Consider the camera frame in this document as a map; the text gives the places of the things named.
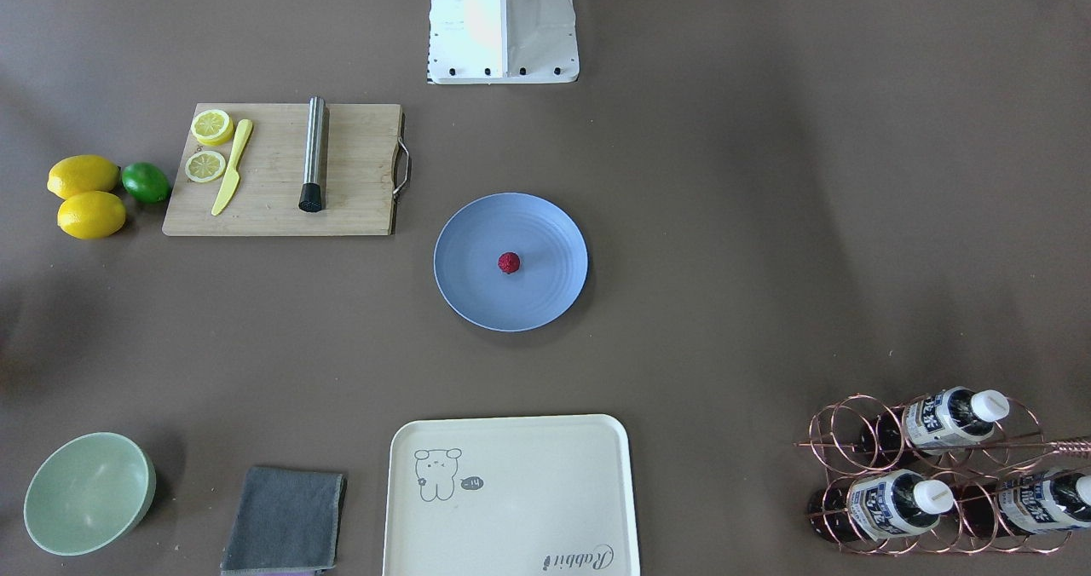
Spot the blue round plate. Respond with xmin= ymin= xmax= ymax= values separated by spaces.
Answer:
xmin=434 ymin=193 xmax=589 ymax=332

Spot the red strawberry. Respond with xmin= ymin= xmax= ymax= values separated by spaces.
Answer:
xmin=496 ymin=252 xmax=521 ymax=274

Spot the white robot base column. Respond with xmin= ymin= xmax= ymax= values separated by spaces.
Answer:
xmin=425 ymin=0 xmax=580 ymax=84

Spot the wooden cutting board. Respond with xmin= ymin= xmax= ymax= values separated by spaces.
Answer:
xmin=163 ymin=103 xmax=406 ymax=237

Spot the cream rectangular tray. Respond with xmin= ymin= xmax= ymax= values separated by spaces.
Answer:
xmin=383 ymin=415 xmax=642 ymax=575

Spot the steel cylinder with black tip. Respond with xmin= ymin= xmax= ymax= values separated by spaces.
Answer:
xmin=297 ymin=95 xmax=327 ymax=212

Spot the yellow plastic knife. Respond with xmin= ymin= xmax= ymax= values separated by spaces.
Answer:
xmin=211 ymin=118 xmax=254 ymax=216

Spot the grey folded cloth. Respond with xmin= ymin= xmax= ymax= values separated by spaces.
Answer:
xmin=221 ymin=466 xmax=344 ymax=575

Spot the lemon slice near edge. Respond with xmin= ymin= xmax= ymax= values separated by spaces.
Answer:
xmin=190 ymin=109 xmax=233 ymax=147

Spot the green lime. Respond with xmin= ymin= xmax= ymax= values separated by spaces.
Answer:
xmin=120 ymin=161 xmax=172 ymax=204

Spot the dark bottle white cap lower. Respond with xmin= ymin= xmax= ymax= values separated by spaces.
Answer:
xmin=805 ymin=469 xmax=955 ymax=544

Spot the dark bottle white cap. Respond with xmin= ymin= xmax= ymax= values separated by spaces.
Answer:
xmin=856 ymin=386 xmax=1012 ymax=468
xmin=805 ymin=469 xmax=955 ymax=544
xmin=955 ymin=469 xmax=1090 ymax=539

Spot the dark bottle white cap middle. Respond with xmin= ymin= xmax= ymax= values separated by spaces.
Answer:
xmin=856 ymin=386 xmax=1012 ymax=468

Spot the yellow lemon front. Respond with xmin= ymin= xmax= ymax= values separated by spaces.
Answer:
xmin=57 ymin=191 xmax=125 ymax=239

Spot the green bowl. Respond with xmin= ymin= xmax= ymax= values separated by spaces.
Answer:
xmin=23 ymin=432 xmax=157 ymax=556

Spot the dark bottle white cap top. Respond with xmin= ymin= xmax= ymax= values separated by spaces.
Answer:
xmin=955 ymin=469 xmax=1090 ymax=539

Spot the copper wire bottle rack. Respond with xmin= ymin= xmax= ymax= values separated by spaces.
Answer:
xmin=798 ymin=394 xmax=1088 ymax=556

